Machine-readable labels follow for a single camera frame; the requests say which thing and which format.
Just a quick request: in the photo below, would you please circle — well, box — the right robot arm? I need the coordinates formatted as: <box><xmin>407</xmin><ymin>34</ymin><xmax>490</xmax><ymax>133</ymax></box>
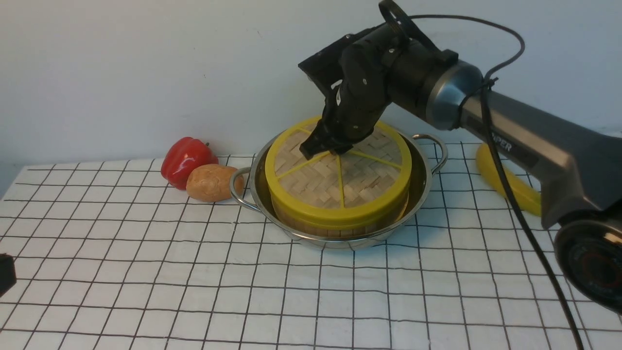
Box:
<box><xmin>298</xmin><ymin>27</ymin><xmax>622</xmax><ymax>313</ymax></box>

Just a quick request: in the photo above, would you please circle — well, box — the yellow banana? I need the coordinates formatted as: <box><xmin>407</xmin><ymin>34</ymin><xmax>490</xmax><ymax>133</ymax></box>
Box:
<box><xmin>475</xmin><ymin>143</ymin><xmax>541</xmax><ymax>217</ymax></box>

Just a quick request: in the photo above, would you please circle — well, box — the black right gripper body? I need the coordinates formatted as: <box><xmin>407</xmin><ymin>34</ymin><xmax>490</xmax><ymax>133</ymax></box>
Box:
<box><xmin>318</xmin><ymin>34</ymin><xmax>401</xmax><ymax>141</ymax></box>

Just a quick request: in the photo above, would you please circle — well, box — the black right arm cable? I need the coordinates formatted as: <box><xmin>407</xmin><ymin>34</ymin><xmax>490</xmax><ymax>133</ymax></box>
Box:
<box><xmin>379</xmin><ymin>0</ymin><xmax>586</xmax><ymax>350</ymax></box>

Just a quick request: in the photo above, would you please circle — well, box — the red bell pepper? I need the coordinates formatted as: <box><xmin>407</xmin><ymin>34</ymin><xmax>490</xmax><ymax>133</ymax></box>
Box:
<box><xmin>160</xmin><ymin>137</ymin><xmax>219</xmax><ymax>191</ymax></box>

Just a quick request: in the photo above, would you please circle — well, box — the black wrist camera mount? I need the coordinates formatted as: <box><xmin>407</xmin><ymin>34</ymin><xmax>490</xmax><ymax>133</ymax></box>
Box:
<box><xmin>298</xmin><ymin>26</ymin><xmax>379</xmax><ymax>98</ymax></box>

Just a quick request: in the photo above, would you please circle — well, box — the stainless steel pot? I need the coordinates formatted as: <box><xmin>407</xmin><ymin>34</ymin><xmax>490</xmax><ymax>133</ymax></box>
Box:
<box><xmin>229</xmin><ymin>129</ymin><xmax>447</xmax><ymax>251</ymax></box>

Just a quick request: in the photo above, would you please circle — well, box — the brown potato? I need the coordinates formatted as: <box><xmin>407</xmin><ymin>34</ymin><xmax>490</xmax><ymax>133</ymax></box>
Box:
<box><xmin>186</xmin><ymin>164</ymin><xmax>238</xmax><ymax>202</ymax></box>

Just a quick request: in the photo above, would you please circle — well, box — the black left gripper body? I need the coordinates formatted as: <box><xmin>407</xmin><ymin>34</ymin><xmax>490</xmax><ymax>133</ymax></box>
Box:
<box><xmin>0</xmin><ymin>253</ymin><xmax>17</xmax><ymax>297</ymax></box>

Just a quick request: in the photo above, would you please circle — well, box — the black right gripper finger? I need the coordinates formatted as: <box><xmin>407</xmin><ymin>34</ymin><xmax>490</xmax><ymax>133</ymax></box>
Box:
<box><xmin>331</xmin><ymin>138</ymin><xmax>355</xmax><ymax>155</ymax></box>
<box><xmin>299</xmin><ymin>131</ymin><xmax>336</xmax><ymax>160</ymax></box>

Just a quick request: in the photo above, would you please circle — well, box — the bamboo steamer basket yellow rim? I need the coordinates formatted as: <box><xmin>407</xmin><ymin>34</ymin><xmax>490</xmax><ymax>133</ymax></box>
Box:
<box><xmin>272</xmin><ymin>193</ymin><xmax>409</xmax><ymax>238</ymax></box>

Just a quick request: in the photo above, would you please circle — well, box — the woven bamboo steamer lid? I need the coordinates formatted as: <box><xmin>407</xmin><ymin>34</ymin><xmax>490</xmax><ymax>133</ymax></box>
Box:
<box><xmin>264</xmin><ymin>117</ymin><xmax>413</xmax><ymax>213</ymax></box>

